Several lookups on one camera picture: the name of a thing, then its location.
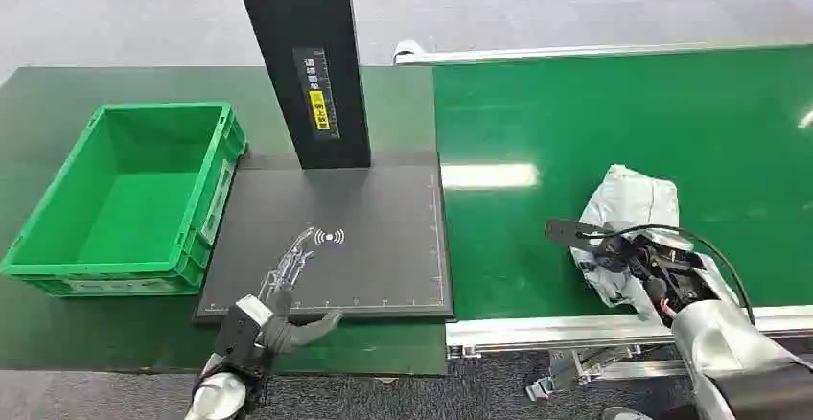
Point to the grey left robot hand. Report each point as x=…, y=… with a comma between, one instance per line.
x=282, y=334

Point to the dark right robot hand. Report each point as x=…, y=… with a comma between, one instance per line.
x=660, y=277

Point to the grey plastic parcel bag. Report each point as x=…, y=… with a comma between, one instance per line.
x=629, y=204

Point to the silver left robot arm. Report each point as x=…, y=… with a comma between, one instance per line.
x=216, y=397

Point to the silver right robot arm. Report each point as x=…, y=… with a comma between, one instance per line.
x=730, y=353

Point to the green conveyor belt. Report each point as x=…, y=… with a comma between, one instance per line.
x=610, y=125

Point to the green plastic crate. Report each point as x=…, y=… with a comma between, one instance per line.
x=136, y=214

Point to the yellow label on column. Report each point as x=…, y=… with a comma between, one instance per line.
x=320, y=110

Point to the black scanner column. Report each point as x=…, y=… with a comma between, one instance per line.
x=298, y=42

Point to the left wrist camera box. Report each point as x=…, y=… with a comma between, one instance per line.
x=240, y=334

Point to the black scanner base plate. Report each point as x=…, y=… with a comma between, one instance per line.
x=375, y=264

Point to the silver conveyor frame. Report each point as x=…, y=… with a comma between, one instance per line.
x=546, y=331

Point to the metal conveyor bracket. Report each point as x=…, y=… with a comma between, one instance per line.
x=571, y=369

